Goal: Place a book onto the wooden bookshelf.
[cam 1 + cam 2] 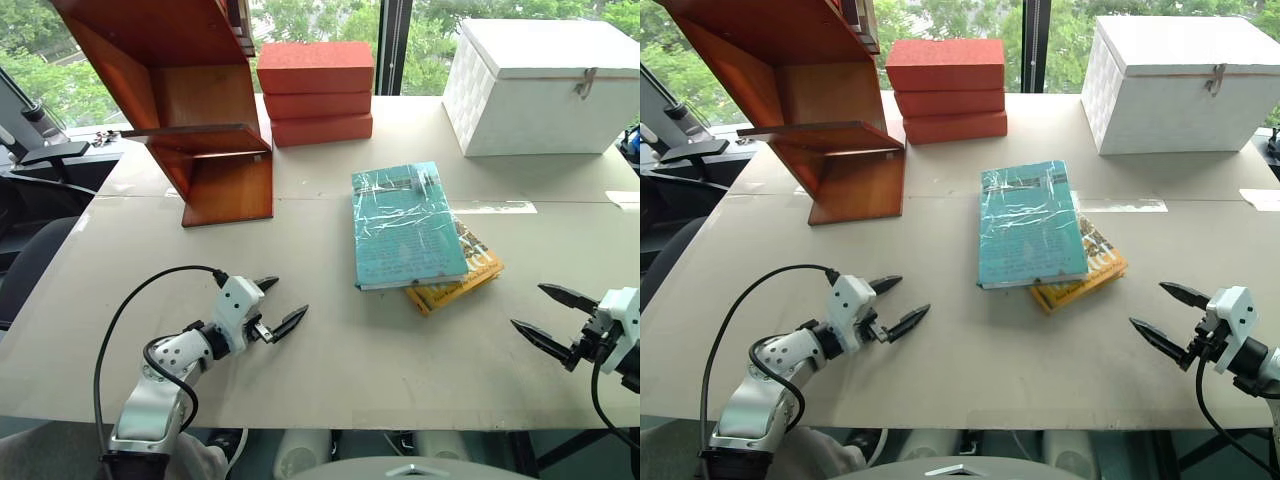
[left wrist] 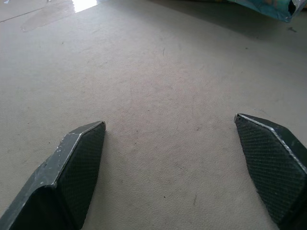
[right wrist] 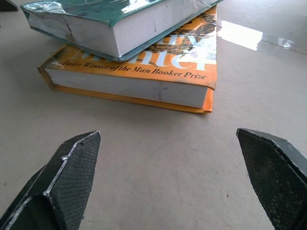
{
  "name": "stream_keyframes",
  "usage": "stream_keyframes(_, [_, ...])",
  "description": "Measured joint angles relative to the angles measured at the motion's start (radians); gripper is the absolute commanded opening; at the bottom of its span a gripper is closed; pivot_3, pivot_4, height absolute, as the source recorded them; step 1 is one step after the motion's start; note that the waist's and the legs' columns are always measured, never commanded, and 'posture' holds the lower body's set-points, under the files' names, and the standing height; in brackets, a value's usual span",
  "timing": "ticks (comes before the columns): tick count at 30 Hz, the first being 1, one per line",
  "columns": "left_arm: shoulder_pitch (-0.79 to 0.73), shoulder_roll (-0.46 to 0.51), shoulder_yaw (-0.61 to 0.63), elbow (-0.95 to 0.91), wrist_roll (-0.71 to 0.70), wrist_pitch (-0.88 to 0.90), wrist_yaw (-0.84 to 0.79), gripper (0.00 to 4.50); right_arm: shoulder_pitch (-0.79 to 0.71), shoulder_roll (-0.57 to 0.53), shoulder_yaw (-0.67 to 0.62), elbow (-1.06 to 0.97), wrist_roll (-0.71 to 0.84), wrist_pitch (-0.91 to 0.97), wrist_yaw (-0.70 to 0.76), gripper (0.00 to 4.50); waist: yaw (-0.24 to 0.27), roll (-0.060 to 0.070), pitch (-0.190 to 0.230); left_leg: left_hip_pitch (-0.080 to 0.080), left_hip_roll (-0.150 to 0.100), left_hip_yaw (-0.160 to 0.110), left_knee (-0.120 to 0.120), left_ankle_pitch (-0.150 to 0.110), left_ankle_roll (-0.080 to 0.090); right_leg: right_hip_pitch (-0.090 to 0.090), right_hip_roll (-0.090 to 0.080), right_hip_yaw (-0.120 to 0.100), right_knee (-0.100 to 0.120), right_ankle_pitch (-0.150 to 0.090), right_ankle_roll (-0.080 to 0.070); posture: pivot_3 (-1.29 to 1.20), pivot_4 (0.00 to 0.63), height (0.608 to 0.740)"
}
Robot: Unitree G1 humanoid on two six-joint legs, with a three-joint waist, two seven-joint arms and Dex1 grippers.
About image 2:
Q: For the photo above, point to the teal plastic bag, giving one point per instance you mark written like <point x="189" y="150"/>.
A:
<point x="268" y="7"/>

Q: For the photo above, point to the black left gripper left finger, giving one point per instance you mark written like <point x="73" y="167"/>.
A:
<point x="62" y="182"/>

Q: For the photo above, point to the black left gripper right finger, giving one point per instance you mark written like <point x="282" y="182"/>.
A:
<point x="271" y="165"/>

